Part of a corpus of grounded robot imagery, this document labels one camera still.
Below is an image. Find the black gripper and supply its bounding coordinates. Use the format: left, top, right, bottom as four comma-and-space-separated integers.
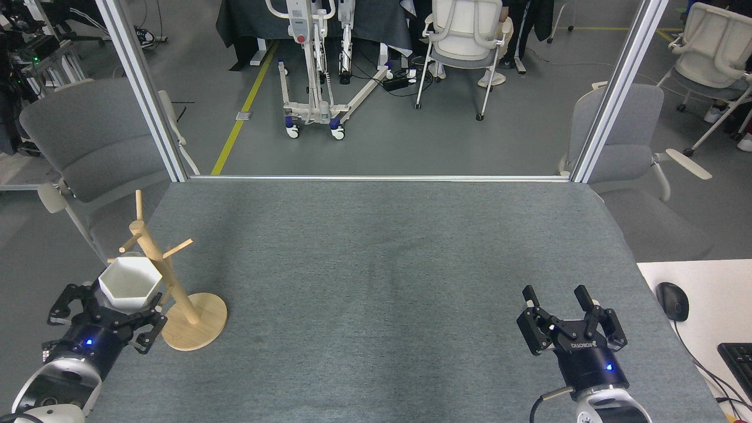
516, 285, 631, 401
44, 284, 168, 378

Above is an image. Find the white hexagonal cup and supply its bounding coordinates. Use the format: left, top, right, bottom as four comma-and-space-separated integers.
98, 254, 163, 312

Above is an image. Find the wooden cup rack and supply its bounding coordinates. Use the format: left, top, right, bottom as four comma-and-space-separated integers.
108, 189, 228, 352

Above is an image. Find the black equipment rack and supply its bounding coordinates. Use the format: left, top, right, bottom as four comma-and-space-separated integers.
0, 0, 89, 156

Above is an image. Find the black computer mouse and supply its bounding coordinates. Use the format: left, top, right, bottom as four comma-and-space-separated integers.
656, 282, 690, 322

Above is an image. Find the white desk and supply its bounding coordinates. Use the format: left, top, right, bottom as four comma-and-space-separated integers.
637, 259, 752, 423

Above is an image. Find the black keyboard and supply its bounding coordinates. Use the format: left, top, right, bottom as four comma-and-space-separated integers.
717, 343, 752, 400

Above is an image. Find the grey upholstered chair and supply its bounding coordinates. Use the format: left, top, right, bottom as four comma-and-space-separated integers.
19, 78, 200, 280
558, 81, 713, 262

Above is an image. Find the person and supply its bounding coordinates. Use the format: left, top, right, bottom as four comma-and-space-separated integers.
704, 103, 752, 153
502, 0, 556, 75
59, 0, 157, 49
405, 0, 513, 89

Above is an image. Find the black power strip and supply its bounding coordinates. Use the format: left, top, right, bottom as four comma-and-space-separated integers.
383, 69, 418, 92

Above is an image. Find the white mesh office chair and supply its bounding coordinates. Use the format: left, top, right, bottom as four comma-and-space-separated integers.
414, 0, 513, 122
657, 2, 752, 157

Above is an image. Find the white stand on wheels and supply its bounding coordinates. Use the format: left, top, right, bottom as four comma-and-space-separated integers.
264, 0, 393, 140

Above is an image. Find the table with dark cloth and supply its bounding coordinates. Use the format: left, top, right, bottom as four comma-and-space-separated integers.
216, 0, 413, 71

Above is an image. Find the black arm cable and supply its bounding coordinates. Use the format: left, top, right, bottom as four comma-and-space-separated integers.
530, 387, 573, 423

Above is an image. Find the black mouse cable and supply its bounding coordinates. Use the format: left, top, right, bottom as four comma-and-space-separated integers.
673, 320, 752, 407

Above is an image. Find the silver frame post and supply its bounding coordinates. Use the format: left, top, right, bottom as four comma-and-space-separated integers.
571, 0, 670, 184
94, 0, 190, 183

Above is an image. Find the silver table edge rail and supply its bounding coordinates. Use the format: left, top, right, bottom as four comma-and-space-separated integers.
188, 174, 572, 182

